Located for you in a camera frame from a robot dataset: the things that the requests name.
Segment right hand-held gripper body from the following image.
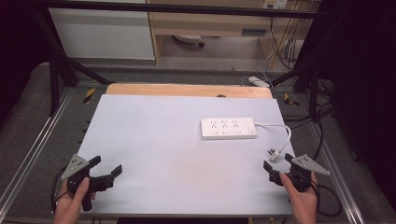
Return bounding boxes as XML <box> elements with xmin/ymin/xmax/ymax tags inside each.
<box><xmin>268</xmin><ymin>153</ymin><xmax>332</xmax><ymax>193</ymax></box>

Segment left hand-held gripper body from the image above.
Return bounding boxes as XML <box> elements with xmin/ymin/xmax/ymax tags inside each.
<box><xmin>60</xmin><ymin>153</ymin><xmax>115</xmax><ymax>213</ymax></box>

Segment person's right hand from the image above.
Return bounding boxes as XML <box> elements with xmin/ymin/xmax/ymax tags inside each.
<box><xmin>278</xmin><ymin>171</ymin><xmax>319</xmax><ymax>224</ymax></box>

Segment person's left hand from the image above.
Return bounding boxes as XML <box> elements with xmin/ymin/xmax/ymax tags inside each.
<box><xmin>51</xmin><ymin>176</ymin><xmax>98</xmax><ymax>224</ymax></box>

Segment white plug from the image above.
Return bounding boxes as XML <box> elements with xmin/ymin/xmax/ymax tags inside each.
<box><xmin>267</xmin><ymin>147</ymin><xmax>283</xmax><ymax>162</ymax></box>

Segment yellow black floor tape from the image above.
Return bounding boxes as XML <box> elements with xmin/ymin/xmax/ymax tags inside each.
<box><xmin>283</xmin><ymin>92</ymin><xmax>301</xmax><ymax>107</ymax></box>
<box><xmin>82</xmin><ymin>87</ymin><xmax>96</xmax><ymax>105</ymax></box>

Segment small white floor power strip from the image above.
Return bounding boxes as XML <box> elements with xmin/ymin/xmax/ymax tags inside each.
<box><xmin>247</xmin><ymin>76</ymin><xmax>272</xmax><ymax>90</ymax></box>

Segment dark curtain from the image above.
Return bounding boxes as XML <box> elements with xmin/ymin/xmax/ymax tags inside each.
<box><xmin>0</xmin><ymin>0</ymin><xmax>52</xmax><ymax>125</ymax></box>
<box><xmin>314</xmin><ymin>0</ymin><xmax>396</xmax><ymax>213</ymax></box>

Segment wooden board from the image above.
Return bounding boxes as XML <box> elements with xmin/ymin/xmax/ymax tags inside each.
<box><xmin>105</xmin><ymin>82</ymin><xmax>274</xmax><ymax>100</ymax></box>

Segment white cabinet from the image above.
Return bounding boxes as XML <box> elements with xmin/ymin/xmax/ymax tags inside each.
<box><xmin>48</xmin><ymin>0</ymin><xmax>156</xmax><ymax>61</ymax></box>

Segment white object with black wheel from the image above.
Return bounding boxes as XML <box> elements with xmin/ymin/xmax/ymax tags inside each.
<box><xmin>172</xmin><ymin>34</ymin><xmax>205</xmax><ymax>49</ymax></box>

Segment wooden desk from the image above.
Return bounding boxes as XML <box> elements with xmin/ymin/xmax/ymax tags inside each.
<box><xmin>145</xmin><ymin>0</ymin><xmax>322</xmax><ymax>67</ymax></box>

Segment white power strip cable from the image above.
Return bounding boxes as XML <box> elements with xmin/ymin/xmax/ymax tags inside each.
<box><xmin>254</xmin><ymin>122</ymin><xmax>292</xmax><ymax>154</ymax></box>

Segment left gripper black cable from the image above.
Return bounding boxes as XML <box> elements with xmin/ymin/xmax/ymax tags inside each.
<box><xmin>49</xmin><ymin>167</ymin><xmax>70</xmax><ymax>216</ymax></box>

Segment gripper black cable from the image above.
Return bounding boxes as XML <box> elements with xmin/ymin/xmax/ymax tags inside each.
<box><xmin>309</xmin><ymin>180</ymin><xmax>344</xmax><ymax>218</ymax></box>
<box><xmin>49</xmin><ymin>167</ymin><xmax>70</xmax><ymax>216</ymax></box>

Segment aluminium floor rail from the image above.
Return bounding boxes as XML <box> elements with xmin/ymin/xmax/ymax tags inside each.
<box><xmin>306</xmin><ymin>124</ymin><xmax>366</xmax><ymax>224</ymax></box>
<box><xmin>0</xmin><ymin>87</ymin><xmax>76</xmax><ymax>216</ymax></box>

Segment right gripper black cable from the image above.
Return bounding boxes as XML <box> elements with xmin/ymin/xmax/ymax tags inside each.
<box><xmin>309</xmin><ymin>180</ymin><xmax>344</xmax><ymax>218</ymax></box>

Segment black floor cables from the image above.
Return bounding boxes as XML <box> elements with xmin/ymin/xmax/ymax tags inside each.
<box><xmin>281</xmin><ymin>78</ymin><xmax>335</xmax><ymax>161</ymax></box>

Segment bundle of hanging cables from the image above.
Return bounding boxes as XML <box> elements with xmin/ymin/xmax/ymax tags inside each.
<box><xmin>268</xmin><ymin>0</ymin><xmax>307</xmax><ymax>70</ymax></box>

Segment white wall outlet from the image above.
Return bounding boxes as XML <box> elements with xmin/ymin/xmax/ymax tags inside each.
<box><xmin>262</xmin><ymin>0</ymin><xmax>290</xmax><ymax>10</ymax></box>

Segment black metal frame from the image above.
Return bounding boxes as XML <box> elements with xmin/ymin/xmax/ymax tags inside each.
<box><xmin>31</xmin><ymin>0</ymin><xmax>326</xmax><ymax>123</ymax></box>

